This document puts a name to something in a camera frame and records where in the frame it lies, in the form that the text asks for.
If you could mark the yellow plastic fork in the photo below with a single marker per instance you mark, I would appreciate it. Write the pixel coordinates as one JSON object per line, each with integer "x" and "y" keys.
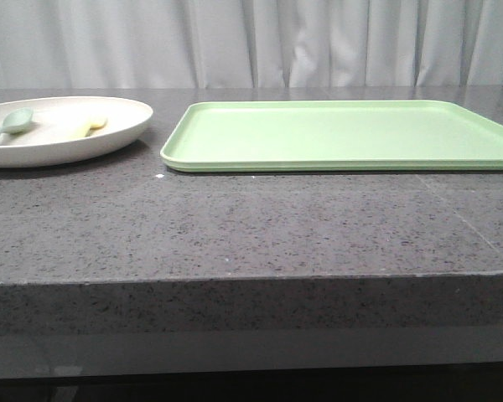
{"x": 92, "y": 123}

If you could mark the grey pleated curtain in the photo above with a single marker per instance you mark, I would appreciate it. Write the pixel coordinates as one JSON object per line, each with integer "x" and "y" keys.
{"x": 249, "y": 44}

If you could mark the light green plastic tray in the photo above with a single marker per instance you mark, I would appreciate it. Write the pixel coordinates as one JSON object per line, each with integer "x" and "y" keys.
{"x": 337, "y": 135}

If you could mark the teal green plastic spoon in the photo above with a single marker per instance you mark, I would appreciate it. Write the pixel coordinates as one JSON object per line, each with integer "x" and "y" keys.
{"x": 17, "y": 121}

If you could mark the beige round plate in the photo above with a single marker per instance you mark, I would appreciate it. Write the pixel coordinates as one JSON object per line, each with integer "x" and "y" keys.
{"x": 47, "y": 142}

